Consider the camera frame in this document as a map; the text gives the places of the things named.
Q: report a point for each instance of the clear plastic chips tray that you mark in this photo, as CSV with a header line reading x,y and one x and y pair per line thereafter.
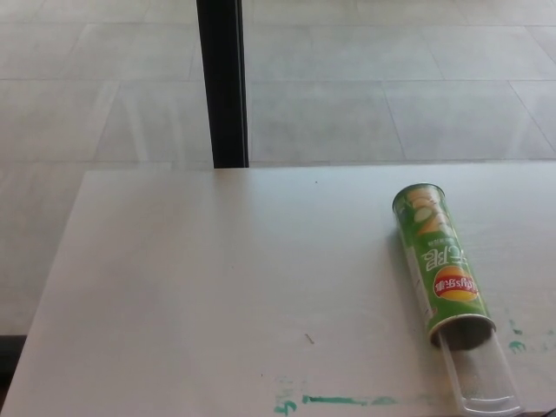
x,y
478,378

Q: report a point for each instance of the green chips can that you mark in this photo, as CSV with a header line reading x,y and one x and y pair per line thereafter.
x,y
438,258

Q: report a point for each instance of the black vertical post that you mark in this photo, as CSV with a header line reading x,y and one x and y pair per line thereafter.
x,y
222,82

